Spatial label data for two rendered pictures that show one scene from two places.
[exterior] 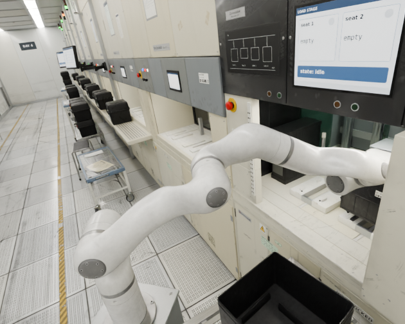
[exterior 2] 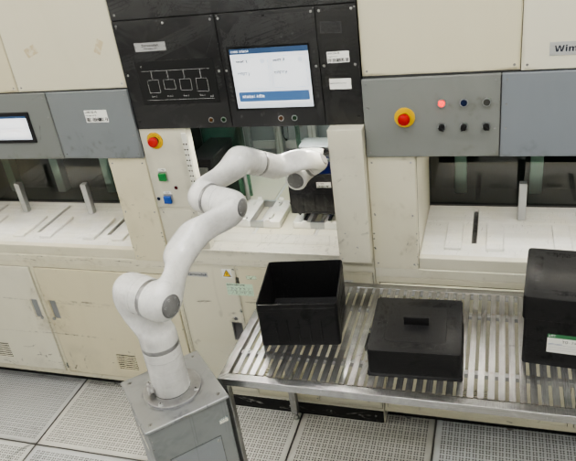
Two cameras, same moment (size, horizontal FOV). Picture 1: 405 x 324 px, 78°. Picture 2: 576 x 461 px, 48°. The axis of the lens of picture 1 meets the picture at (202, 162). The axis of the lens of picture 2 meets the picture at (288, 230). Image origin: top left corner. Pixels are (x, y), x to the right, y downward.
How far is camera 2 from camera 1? 1.55 m
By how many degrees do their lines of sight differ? 40
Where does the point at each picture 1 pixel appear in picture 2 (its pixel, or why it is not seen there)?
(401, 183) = (338, 159)
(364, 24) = (286, 64)
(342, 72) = (279, 95)
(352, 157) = (304, 155)
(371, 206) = (317, 198)
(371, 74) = (300, 94)
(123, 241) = (181, 275)
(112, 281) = (169, 330)
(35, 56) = not seen: outside the picture
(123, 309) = (180, 363)
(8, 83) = not seen: outside the picture
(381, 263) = (345, 221)
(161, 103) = not seen: outside the picture
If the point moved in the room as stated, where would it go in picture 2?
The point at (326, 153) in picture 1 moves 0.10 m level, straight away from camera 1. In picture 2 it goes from (286, 156) to (277, 148)
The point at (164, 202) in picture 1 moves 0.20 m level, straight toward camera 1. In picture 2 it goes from (199, 230) to (253, 239)
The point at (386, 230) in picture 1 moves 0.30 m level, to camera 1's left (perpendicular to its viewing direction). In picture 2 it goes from (340, 195) to (285, 231)
